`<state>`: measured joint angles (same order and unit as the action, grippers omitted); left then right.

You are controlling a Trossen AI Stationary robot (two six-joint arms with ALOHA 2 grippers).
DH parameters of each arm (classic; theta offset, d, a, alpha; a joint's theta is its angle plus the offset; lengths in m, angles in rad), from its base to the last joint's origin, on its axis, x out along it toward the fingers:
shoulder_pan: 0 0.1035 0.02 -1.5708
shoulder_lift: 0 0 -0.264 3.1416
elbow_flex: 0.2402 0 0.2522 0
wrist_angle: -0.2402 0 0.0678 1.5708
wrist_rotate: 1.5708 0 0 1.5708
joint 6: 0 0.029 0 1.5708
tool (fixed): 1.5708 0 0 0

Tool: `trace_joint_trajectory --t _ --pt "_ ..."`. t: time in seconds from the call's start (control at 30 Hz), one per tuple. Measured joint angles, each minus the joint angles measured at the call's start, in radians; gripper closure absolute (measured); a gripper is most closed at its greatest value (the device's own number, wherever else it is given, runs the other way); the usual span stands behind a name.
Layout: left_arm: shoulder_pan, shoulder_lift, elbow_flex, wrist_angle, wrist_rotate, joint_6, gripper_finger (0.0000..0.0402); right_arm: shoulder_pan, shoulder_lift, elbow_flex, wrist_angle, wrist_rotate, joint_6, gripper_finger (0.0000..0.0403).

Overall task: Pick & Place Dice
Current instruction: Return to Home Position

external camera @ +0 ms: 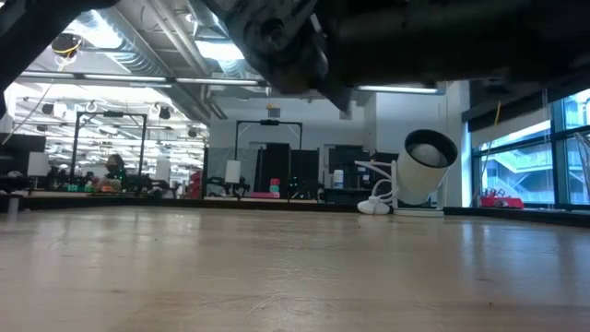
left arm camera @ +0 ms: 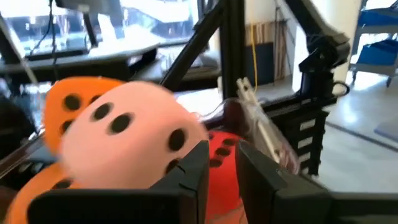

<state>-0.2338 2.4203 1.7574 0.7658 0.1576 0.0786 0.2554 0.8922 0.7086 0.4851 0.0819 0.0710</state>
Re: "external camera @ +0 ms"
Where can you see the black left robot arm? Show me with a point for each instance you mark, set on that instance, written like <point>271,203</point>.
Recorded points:
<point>276,37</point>

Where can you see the black cabinet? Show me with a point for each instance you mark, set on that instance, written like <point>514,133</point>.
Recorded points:
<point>276,161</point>

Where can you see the stacked coloured blocks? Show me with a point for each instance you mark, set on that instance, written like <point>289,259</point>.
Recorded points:
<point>275,186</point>

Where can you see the pink flat tray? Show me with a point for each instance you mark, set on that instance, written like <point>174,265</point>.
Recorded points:
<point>265,195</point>

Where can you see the white plastic bottle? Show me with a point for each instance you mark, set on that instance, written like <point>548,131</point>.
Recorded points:
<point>338,179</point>

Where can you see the white round power adapter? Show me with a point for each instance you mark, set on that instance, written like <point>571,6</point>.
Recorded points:
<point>372,207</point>

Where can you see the person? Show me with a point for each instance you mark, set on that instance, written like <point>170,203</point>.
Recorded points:
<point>115,166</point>

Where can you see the red tray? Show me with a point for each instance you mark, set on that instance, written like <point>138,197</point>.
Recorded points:
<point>502,203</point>

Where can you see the white monitor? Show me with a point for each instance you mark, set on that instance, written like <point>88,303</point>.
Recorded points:
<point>38,164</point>

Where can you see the black robot station frame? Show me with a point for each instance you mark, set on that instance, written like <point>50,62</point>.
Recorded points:
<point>269,122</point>
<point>75,152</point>

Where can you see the white camera on stand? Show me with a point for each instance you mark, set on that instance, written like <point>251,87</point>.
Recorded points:
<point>410,180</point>

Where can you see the black table frame rail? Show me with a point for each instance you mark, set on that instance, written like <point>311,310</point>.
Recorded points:
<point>138,203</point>

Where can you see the grey metal post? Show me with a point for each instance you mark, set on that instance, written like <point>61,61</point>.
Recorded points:
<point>14,205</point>

